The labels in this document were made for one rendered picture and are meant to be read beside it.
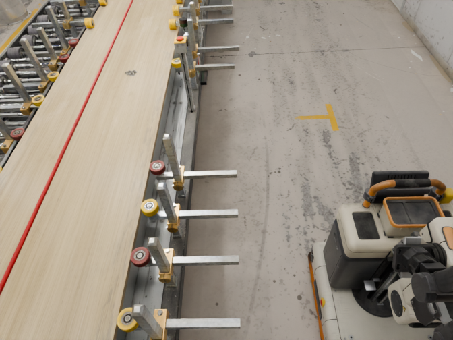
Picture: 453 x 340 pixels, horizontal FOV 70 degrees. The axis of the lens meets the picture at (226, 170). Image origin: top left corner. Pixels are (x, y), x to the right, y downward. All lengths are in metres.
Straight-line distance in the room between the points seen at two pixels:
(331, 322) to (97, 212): 1.34
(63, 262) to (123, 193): 0.40
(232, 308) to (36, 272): 1.20
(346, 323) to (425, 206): 0.76
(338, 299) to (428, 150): 1.81
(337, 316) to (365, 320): 0.14
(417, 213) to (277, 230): 1.13
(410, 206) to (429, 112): 2.21
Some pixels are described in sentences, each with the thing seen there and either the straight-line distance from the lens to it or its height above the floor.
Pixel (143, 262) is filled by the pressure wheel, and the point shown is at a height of 0.91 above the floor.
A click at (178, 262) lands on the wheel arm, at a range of 1.45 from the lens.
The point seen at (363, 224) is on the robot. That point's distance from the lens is 1.65.
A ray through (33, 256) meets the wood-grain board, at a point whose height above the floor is 0.90.
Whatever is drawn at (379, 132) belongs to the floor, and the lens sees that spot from 3.36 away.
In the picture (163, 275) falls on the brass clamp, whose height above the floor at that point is 0.87.
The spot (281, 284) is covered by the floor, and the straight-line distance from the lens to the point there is 2.31.
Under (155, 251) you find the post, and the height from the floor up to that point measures 1.06.
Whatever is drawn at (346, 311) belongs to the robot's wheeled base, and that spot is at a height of 0.28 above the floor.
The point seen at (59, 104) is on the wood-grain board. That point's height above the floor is 0.90.
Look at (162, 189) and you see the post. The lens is 1.35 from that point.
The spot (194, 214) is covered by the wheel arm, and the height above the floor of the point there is 0.83.
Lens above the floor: 2.15
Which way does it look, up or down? 50 degrees down
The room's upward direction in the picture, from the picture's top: 5 degrees counter-clockwise
